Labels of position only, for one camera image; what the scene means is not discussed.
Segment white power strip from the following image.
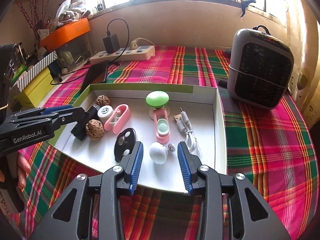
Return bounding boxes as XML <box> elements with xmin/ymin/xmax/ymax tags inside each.
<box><xmin>89</xmin><ymin>45</ymin><xmax>155</xmax><ymax>65</ymax></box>

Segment green tissue pack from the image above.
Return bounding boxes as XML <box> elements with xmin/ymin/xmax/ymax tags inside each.
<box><xmin>14</xmin><ymin>64</ymin><xmax>27</xmax><ymax>77</ymax></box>

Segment black charger cable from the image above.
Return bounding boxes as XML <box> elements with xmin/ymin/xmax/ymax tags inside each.
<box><xmin>50</xmin><ymin>18</ymin><xmax>130</xmax><ymax>85</ymax></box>

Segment glass tank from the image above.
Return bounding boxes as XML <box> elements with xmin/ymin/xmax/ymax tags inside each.
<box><xmin>56</xmin><ymin>34</ymin><xmax>92</xmax><ymax>73</ymax></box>

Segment heart print curtain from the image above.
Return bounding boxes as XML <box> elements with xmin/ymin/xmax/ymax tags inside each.
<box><xmin>285</xmin><ymin>0</ymin><xmax>320</xmax><ymax>120</ymax></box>

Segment black charger adapter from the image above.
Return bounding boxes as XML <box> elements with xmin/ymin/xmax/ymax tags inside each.
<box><xmin>103</xmin><ymin>34</ymin><xmax>120</xmax><ymax>54</ymax></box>

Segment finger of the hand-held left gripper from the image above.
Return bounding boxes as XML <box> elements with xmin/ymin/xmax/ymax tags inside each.
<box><xmin>37</xmin><ymin>107</ymin><xmax>87</xmax><ymax>128</ymax></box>
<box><xmin>7</xmin><ymin>104</ymin><xmax>74</xmax><ymax>121</ymax></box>

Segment plaid blanket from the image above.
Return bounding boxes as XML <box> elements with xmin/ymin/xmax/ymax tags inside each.
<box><xmin>12</xmin><ymin>45</ymin><xmax>317</xmax><ymax>240</ymax></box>

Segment yellow box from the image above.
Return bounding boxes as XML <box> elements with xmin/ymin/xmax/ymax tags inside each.
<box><xmin>15</xmin><ymin>67</ymin><xmax>54</xmax><ymax>108</ymax></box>

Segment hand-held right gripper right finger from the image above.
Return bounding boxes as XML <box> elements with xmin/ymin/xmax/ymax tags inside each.
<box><xmin>177</xmin><ymin>141</ymin><xmax>292</xmax><ymax>240</ymax></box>

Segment clear plastic bag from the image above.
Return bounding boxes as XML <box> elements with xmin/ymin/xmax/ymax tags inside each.
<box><xmin>55</xmin><ymin>0</ymin><xmax>94</xmax><ymax>22</ymax></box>

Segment orange box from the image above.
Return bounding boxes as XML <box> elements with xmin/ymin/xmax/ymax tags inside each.
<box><xmin>40</xmin><ymin>18</ymin><xmax>90</xmax><ymax>52</ymax></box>

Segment black disc with metal buttons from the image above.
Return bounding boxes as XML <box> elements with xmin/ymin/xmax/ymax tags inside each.
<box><xmin>114</xmin><ymin>128</ymin><xmax>137</xmax><ymax>162</ymax></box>

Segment green mushroom knob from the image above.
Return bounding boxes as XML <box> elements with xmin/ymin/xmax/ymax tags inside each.
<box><xmin>146</xmin><ymin>91</ymin><xmax>172</xmax><ymax>120</ymax></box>

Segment black rectangular device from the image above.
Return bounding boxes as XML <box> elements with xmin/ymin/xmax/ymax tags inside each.
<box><xmin>71</xmin><ymin>104</ymin><xmax>98</xmax><ymax>140</ymax></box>

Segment brown walnut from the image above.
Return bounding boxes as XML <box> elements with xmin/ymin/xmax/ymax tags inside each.
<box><xmin>96</xmin><ymin>95</ymin><xmax>108</xmax><ymax>108</ymax></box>
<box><xmin>85</xmin><ymin>119</ymin><xmax>103</xmax><ymax>139</ymax></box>

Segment pink oblong case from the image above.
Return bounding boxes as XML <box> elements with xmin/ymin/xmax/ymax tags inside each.
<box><xmin>104</xmin><ymin>104</ymin><xmax>131</xmax><ymax>133</ymax></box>

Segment pink case with teal cup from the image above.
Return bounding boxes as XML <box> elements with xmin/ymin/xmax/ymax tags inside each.
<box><xmin>152</xmin><ymin>109</ymin><xmax>171</xmax><ymax>144</ymax></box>

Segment person's left hand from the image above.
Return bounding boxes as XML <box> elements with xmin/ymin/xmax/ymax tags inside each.
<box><xmin>16</xmin><ymin>152</ymin><xmax>32</xmax><ymax>190</ymax></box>

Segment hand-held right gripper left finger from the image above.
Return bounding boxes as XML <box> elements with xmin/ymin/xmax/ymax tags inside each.
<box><xmin>28</xmin><ymin>141</ymin><xmax>144</xmax><ymax>240</ymax></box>

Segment grey space heater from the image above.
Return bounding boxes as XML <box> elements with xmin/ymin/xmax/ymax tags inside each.
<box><xmin>227</xmin><ymin>26</ymin><xmax>294</xmax><ymax>110</ymax></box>

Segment dried red branches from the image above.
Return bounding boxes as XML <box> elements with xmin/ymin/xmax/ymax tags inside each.
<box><xmin>15</xmin><ymin>0</ymin><xmax>55</xmax><ymax>30</ymax></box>

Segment green and white cardboard tray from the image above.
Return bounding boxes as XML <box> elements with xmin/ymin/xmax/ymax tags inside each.
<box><xmin>47</xmin><ymin>83</ymin><xmax>228</xmax><ymax>194</ymax></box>

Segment black window handle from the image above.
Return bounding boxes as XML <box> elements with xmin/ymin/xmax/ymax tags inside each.
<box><xmin>239</xmin><ymin>0</ymin><xmax>256</xmax><ymax>18</ymax></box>

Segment white round cap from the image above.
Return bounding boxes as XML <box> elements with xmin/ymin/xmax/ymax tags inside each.
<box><xmin>97</xmin><ymin>106</ymin><xmax>113</xmax><ymax>123</ymax></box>

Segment white usb cable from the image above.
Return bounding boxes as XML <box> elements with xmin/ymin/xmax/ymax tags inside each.
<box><xmin>174</xmin><ymin>107</ymin><xmax>202</xmax><ymax>158</ymax></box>

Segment striped box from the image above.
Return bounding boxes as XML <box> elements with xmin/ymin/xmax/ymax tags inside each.
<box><xmin>10</xmin><ymin>51</ymin><xmax>58</xmax><ymax>90</ymax></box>

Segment white mushroom knob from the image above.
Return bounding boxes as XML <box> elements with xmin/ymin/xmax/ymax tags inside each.
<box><xmin>149</xmin><ymin>142</ymin><xmax>175</xmax><ymax>165</ymax></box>

